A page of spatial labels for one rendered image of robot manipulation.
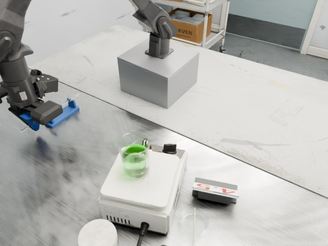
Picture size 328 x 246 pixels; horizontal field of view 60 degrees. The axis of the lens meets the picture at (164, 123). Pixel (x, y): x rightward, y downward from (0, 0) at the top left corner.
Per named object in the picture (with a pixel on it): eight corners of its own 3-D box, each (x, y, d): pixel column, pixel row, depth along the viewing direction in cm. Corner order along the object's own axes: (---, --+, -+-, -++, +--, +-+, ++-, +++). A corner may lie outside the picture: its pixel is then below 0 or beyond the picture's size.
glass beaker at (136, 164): (150, 159, 55) (149, 127, 50) (153, 181, 51) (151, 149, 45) (118, 162, 54) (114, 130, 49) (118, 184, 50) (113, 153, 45)
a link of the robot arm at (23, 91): (32, 95, 56) (56, 81, 60) (-23, 70, 64) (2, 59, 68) (43, 127, 62) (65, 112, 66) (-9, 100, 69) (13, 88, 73)
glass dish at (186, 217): (197, 208, 56) (198, 201, 55) (214, 231, 52) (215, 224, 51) (173, 220, 54) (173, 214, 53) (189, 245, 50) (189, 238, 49)
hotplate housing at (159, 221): (134, 149, 69) (132, 124, 63) (188, 158, 66) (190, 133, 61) (96, 233, 52) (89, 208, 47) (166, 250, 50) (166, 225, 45)
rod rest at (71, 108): (71, 105, 82) (69, 95, 80) (80, 109, 81) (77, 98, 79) (43, 124, 76) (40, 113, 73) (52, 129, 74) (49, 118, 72)
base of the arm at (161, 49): (155, 44, 87) (156, 25, 83) (174, 50, 85) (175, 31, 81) (143, 53, 83) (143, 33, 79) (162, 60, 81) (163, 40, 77)
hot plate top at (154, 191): (122, 148, 58) (122, 145, 57) (180, 158, 56) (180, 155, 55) (98, 196, 49) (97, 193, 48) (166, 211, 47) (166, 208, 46)
